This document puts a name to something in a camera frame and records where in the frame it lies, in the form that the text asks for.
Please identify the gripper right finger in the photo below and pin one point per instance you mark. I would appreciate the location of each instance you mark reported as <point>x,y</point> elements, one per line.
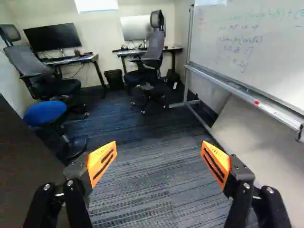
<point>240,180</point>

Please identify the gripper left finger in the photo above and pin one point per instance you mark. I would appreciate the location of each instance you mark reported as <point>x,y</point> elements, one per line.
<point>76,175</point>

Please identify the white leaning panel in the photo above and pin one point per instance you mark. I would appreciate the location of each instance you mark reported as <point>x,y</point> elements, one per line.
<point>256,137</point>

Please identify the blue round stool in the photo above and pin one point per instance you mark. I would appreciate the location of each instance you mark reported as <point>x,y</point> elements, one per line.
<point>45,112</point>

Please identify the black waste bin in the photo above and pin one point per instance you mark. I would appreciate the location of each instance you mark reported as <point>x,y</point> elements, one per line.
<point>114,78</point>

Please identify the black standing desk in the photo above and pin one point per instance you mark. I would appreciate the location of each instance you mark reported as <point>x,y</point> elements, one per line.
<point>171,48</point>
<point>71,59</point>

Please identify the black backpack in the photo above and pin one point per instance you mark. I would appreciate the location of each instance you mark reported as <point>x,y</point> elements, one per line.
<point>172,78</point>

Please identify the whiteboard on metal stand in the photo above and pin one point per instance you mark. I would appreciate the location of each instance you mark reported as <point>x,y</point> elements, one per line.
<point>261,59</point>

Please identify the black mesh office chair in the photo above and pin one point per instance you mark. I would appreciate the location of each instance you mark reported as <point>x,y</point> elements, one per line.
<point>155,45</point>
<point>21,59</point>

